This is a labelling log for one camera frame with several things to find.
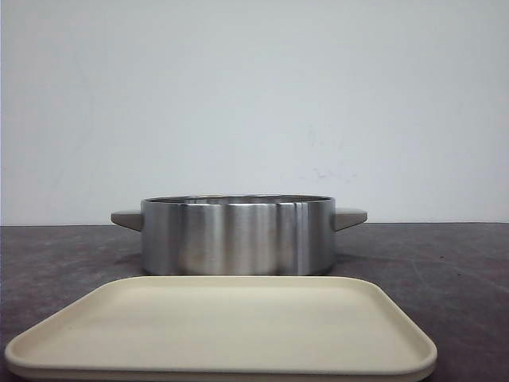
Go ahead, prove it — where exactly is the stainless steel pot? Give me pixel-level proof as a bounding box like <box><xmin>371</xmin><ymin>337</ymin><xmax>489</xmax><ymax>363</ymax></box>
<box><xmin>111</xmin><ymin>195</ymin><xmax>367</xmax><ymax>275</ymax></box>

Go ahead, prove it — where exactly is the beige plastic tray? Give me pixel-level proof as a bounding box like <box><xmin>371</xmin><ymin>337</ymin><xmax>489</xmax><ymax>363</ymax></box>
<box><xmin>5</xmin><ymin>276</ymin><xmax>437</xmax><ymax>381</ymax></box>

